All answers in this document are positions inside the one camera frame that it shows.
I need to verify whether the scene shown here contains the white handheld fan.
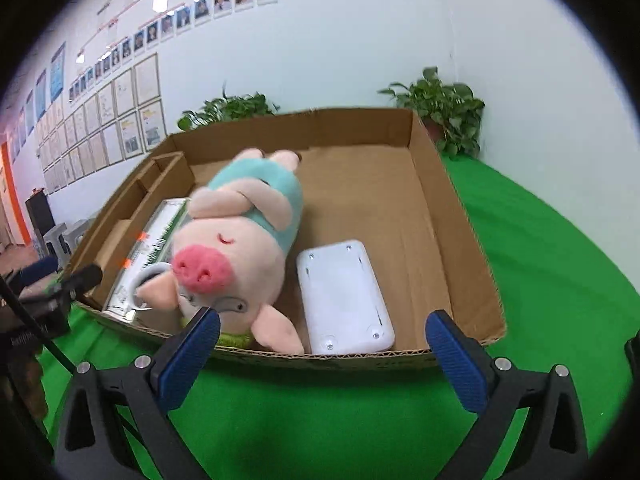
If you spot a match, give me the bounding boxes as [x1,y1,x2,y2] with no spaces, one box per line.
[128,262,177,311]

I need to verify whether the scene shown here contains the green white medicine box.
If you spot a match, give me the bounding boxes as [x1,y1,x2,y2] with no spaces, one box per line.
[103,197,189,324]

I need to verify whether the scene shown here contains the pink pig plush toy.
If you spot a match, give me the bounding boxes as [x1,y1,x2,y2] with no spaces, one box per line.
[163,148,304,356]

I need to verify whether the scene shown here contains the white rectangular device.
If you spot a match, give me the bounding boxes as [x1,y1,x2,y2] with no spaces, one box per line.
[296,240,395,356]

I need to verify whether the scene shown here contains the grey stacked plastic stools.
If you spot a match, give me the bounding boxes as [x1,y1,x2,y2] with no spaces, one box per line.
[43,219,92,269]

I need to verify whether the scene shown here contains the green tablecloth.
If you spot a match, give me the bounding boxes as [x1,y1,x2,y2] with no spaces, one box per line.
[37,154,640,480]

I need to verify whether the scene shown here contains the left potted green plant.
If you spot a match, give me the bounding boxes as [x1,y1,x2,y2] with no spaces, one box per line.
[177,89,280,131]

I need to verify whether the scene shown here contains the potted green plant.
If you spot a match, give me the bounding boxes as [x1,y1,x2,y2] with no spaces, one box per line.
[378,66,485,157]
[177,89,280,131]

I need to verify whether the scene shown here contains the brown cardboard tray box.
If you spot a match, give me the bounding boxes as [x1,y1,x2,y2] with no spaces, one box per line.
[68,108,506,370]

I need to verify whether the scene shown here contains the portrait photo row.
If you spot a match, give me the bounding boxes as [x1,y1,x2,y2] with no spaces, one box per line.
[50,0,278,103]

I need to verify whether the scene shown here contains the right potted green plant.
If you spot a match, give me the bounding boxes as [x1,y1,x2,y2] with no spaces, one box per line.
[378,66,485,157]

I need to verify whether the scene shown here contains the framed certificates on wall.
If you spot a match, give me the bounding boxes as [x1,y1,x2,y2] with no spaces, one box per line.
[36,53,169,194]

